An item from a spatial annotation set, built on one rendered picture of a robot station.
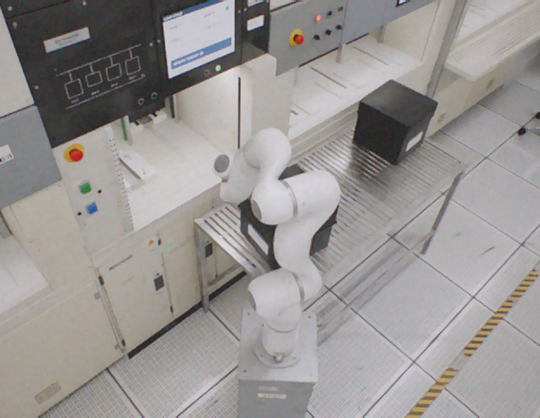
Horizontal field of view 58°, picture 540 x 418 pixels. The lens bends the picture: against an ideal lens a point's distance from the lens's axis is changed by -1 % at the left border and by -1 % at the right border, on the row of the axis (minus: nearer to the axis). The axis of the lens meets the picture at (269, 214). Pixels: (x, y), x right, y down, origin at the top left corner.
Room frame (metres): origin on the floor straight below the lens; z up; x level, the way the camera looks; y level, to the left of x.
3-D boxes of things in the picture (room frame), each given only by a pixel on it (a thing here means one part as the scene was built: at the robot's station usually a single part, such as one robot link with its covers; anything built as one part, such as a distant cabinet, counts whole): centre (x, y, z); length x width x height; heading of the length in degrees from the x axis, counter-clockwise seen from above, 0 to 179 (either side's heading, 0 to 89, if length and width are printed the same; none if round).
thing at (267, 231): (1.34, -0.07, 0.98); 0.29 x 0.29 x 0.13; 39
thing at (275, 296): (0.83, -0.04, 1.07); 0.19 x 0.12 x 0.24; 120
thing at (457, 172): (1.66, -0.33, 0.38); 1.30 x 0.60 x 0.76; 137
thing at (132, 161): (1.53, 0.64, 0.89); 0.22 x 0.21 x 0.04; 47
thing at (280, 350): (0.84, -0.07, 0.85); 0.19 x 0.19 x 0.18
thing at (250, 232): (1.34, -0.07, 0.85); 0.28 x 0.28 x 0.17; 39
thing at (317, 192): (0.86, -0.09, 1.31); 0.16 x 0.12 x 0.50; 120
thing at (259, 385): (0.84, -0.07, 0.38); 0.28 x 0.28 x 0.76; 2
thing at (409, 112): (2.05, -0.59, 0.89); 0.29 x 0.29 x 0.25; 51
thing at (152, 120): (1.94, 0.69, 0.89); 0.22 x 0.21 x 0.04; 47
